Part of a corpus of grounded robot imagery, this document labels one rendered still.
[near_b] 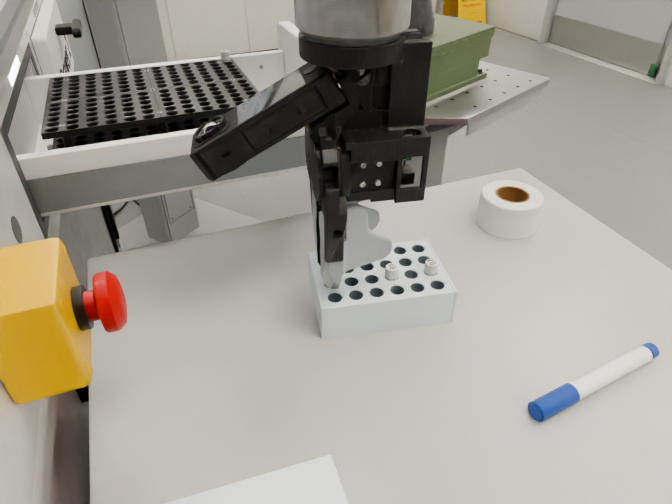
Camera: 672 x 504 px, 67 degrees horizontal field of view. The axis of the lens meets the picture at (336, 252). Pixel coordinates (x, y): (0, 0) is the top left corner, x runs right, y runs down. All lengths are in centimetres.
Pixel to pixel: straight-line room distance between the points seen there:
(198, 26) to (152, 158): 319
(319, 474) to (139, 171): 33
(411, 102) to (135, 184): 29
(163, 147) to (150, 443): 27
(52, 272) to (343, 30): 22
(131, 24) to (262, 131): 129
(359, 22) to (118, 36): 132
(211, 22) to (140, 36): 210
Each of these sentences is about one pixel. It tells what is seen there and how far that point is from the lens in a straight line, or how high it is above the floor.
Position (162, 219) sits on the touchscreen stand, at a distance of 184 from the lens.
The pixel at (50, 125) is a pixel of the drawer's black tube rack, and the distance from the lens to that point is 59.
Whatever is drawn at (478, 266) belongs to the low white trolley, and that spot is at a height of 76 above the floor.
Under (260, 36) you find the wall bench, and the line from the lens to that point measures 383.
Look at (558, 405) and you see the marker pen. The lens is 44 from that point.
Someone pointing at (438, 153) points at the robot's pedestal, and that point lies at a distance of 114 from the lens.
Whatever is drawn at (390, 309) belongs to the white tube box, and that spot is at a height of 79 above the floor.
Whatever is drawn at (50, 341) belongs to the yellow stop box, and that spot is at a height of 89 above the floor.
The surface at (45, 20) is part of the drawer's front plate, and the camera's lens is 91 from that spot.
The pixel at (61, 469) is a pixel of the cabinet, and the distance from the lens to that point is 50.
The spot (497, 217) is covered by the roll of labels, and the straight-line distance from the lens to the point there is 61.
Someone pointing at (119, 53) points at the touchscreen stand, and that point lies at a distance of 163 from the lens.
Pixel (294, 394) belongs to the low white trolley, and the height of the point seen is 76.
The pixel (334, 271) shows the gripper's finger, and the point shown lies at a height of 84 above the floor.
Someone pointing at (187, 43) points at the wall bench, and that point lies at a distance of 372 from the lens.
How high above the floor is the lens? 110
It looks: 37 degrees down
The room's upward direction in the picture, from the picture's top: straight up
